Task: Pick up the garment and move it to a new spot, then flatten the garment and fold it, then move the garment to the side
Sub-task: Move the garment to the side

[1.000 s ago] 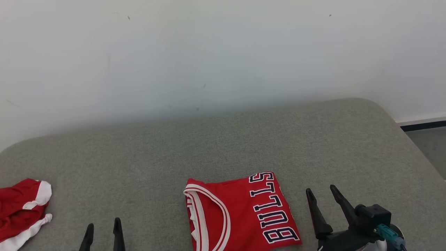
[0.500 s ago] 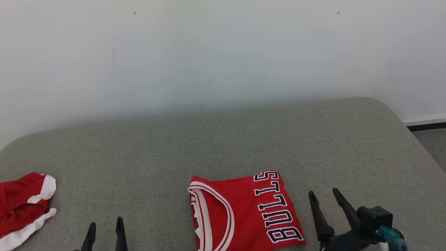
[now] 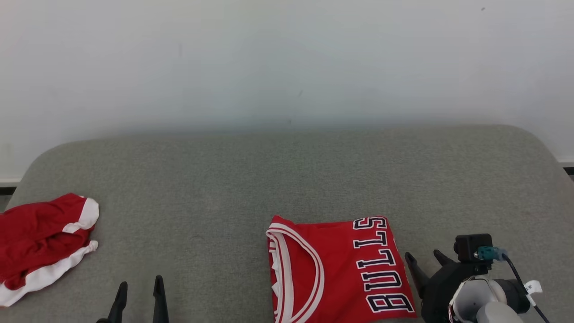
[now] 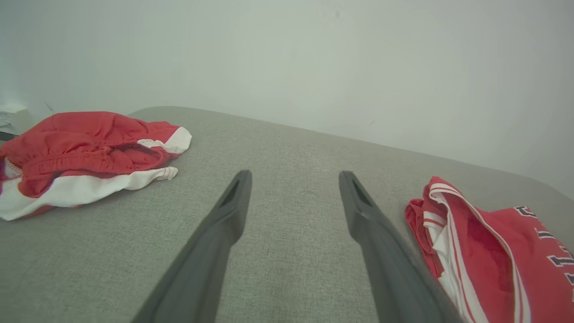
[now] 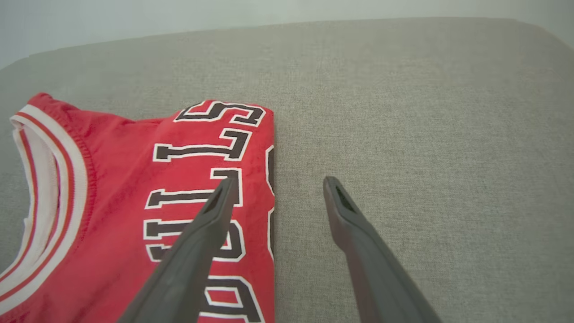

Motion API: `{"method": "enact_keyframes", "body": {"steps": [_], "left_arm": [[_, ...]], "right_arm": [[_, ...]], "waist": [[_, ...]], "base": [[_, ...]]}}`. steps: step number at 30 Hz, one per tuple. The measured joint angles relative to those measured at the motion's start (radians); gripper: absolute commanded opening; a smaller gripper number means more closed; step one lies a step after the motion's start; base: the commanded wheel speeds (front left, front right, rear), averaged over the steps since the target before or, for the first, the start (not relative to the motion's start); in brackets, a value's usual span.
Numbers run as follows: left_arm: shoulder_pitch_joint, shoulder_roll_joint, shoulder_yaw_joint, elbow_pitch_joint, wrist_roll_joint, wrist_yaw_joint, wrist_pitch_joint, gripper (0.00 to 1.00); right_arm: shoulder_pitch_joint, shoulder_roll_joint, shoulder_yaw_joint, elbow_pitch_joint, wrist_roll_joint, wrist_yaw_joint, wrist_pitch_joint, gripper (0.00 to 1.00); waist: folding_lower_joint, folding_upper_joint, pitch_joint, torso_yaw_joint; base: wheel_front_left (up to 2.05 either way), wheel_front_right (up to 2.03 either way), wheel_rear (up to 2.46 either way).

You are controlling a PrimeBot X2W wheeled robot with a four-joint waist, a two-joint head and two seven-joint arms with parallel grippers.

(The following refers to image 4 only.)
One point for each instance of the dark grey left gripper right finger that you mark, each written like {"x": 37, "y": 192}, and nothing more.
{"x": 399, "y": 278}

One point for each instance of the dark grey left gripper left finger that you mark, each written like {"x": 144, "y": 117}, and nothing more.
{"x": 202, "y": 273}

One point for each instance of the red jersey with white trim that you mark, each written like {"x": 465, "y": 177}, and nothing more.
{"x": 493, "y": 269}

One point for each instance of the red shorts with white stripes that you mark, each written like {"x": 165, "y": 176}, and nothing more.
{"x": 80, "y": 134}

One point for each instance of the white box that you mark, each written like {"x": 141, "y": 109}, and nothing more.
{"x": 13, "y": 119}

